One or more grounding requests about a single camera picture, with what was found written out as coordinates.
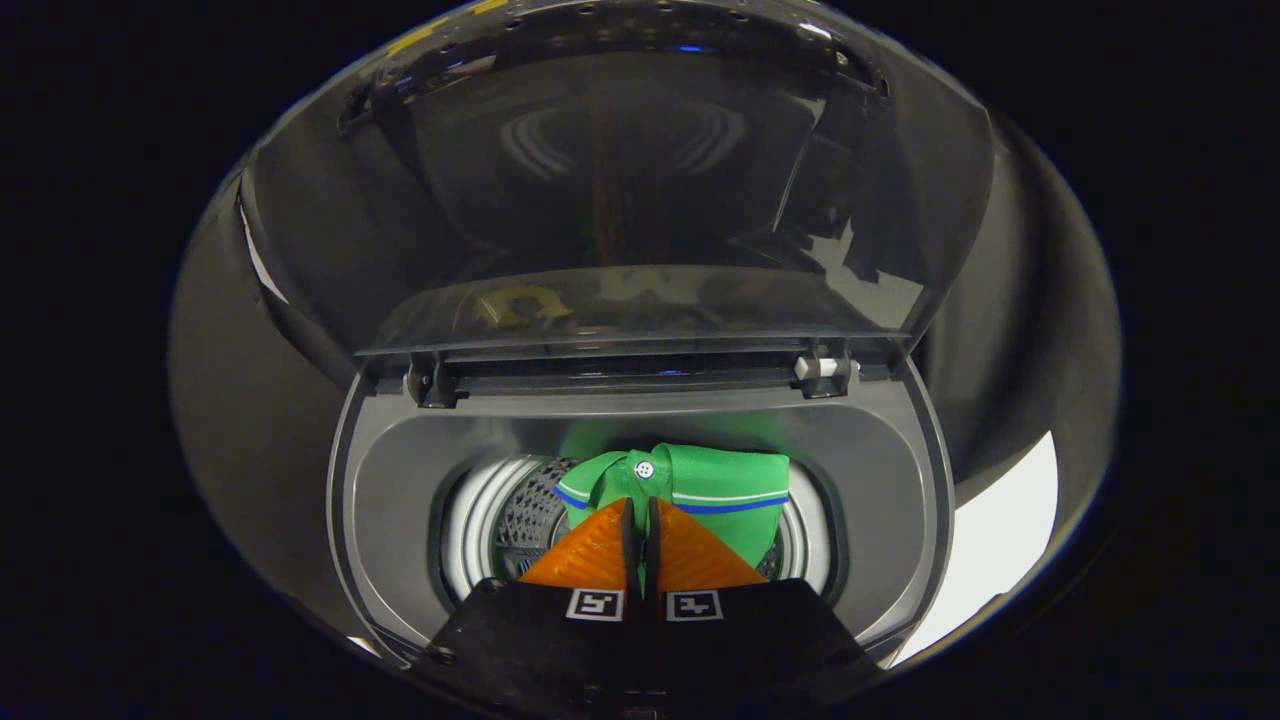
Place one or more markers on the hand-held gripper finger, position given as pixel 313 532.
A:
pixel 628 560
pixel 652 560

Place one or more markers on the green polo shirt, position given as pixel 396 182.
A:
pixel 730 480

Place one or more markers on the dark glass washing machine lid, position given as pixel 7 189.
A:
pixel 600 200

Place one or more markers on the white sheet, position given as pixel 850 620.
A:
pixel 1000 540

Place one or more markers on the black backdrop cloth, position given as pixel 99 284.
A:
pixel 250 430

